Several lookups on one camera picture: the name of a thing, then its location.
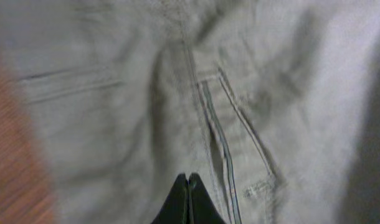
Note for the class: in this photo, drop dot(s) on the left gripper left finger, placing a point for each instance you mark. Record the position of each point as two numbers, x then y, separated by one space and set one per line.
175 207

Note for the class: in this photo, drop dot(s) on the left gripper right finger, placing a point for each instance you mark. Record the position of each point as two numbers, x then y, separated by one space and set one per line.
200 205

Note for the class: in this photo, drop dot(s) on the beige shorts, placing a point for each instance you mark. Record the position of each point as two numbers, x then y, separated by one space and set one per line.
275 104

